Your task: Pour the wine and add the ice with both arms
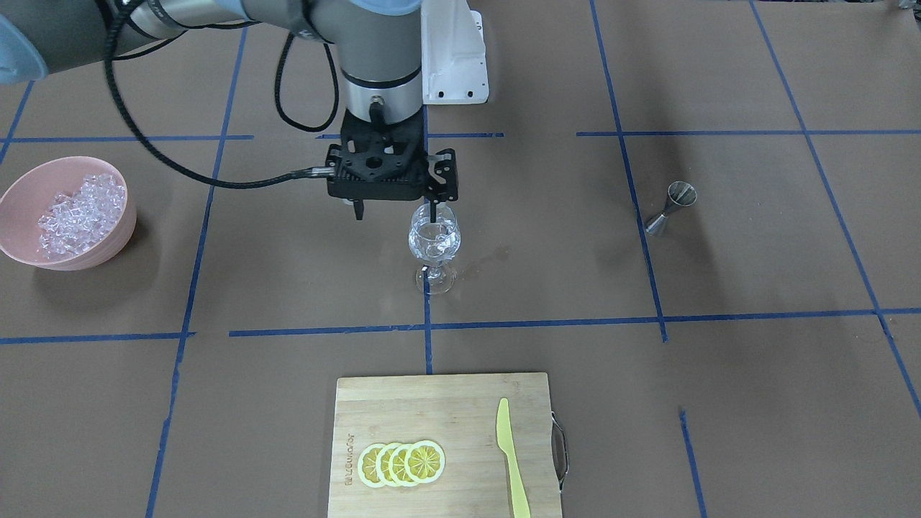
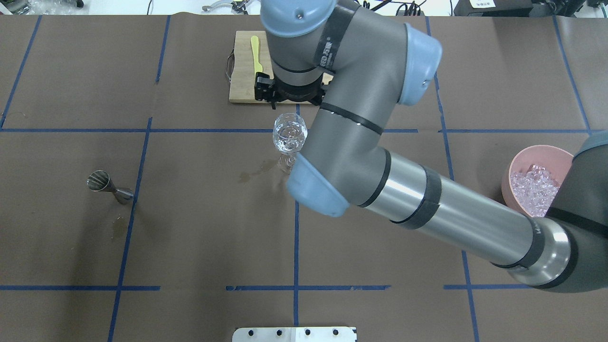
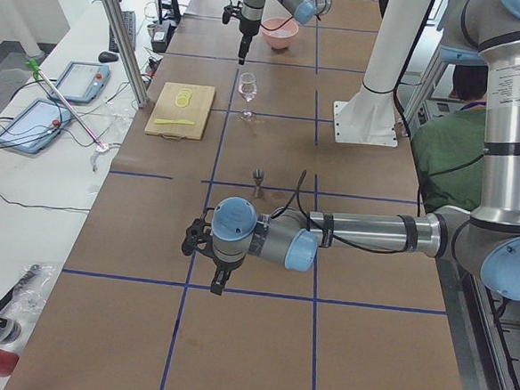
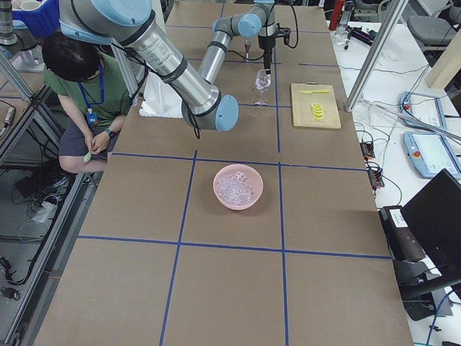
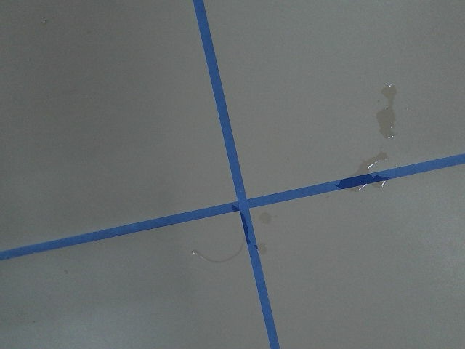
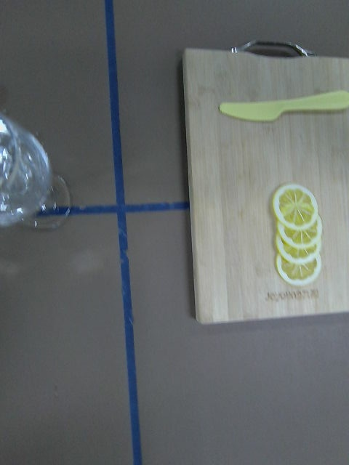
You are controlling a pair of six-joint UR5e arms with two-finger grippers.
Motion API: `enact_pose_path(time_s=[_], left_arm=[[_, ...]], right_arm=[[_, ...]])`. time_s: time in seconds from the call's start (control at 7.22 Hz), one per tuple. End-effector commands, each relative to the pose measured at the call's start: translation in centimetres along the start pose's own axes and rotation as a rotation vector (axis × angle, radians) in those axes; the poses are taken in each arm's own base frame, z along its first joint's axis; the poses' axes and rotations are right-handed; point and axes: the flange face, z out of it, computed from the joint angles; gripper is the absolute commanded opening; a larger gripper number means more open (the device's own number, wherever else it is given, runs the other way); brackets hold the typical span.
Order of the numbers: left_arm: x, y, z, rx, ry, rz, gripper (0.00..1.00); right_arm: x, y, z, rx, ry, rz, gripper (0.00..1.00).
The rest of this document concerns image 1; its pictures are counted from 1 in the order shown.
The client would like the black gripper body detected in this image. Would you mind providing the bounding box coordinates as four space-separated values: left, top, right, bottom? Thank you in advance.
340 109 427 173

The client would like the steel jigger cup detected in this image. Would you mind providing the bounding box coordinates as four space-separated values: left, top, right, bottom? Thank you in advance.
643 181 698 236

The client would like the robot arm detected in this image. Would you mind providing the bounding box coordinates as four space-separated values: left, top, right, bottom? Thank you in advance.
2 1 457 219

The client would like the clear wine glass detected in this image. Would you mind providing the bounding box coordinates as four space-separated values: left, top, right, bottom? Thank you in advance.
407 204 461 296

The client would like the pink bowl with ice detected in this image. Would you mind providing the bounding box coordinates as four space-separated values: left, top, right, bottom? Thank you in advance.
1 156 136 271

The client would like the bamboo cutting board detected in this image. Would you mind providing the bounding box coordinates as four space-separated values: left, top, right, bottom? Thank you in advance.
327 373 563 517

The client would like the yellow plastic knife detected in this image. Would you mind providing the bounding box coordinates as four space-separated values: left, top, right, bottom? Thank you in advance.
494 397 532 517

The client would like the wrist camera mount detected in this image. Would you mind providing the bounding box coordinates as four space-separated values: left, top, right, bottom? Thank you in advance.
326 144 458 203

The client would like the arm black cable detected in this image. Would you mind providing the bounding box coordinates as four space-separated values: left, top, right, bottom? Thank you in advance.
104 0 340 191

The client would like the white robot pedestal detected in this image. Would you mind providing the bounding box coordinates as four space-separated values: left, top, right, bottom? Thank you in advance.
421 1 490 106

